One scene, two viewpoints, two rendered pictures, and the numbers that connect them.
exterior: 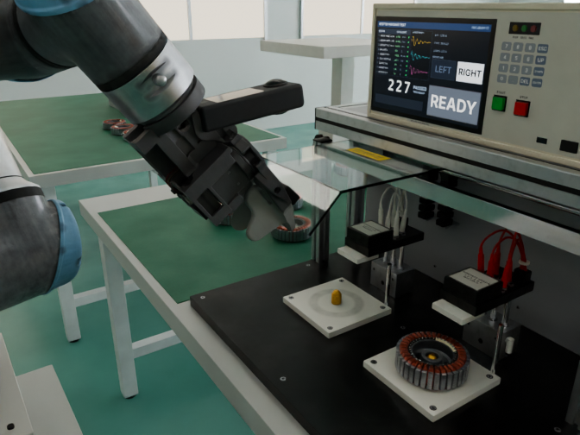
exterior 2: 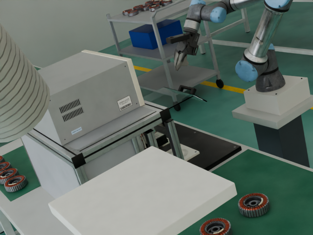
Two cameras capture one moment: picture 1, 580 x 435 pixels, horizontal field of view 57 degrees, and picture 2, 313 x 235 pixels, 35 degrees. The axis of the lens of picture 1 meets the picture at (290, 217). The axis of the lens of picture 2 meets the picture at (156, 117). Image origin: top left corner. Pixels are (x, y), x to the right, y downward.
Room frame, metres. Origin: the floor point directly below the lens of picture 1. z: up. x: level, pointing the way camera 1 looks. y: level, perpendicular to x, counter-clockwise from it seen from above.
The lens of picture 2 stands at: (2.95, 0.07, 1.85)
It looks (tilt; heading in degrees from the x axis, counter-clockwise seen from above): 22 degrees down; 186
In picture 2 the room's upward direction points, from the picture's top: 16 degrees counter-clockwise
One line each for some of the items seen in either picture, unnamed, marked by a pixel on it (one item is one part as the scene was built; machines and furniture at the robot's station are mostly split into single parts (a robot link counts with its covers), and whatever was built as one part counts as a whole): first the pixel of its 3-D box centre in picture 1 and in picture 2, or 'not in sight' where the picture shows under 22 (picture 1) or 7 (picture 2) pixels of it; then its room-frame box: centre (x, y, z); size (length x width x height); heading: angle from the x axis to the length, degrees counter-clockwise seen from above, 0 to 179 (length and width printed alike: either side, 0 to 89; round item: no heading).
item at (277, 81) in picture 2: not in sight; (268, 77); (0.52, 0.45, 0.90); 0.15 x 0.15 x 0.10
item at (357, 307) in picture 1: (336, 305); (177, 155); (0.89, -0.09, 0.78); 0.15 x 0.15 x 0.01; 33
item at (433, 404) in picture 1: (430, 372); not in sight; (0.69, -0.22, 0.78); 0.15 x 0.15 x 0.01; 33
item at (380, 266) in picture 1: (391, 275); not in sight; (0.97, -0.21, 0.80); 0.07 x 0.05 x 0.06; 33
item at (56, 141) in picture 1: (117, 182); not in sight; (2.88, 0.98, 0.38); 1.85 x 1.10 x 0.75; 33
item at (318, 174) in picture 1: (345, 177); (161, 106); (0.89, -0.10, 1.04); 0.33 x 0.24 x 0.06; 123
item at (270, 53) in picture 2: not in sight; (262, 56); (0.52, 0.44, 1.02); 0.13 x 0.12 x 0.14; 141
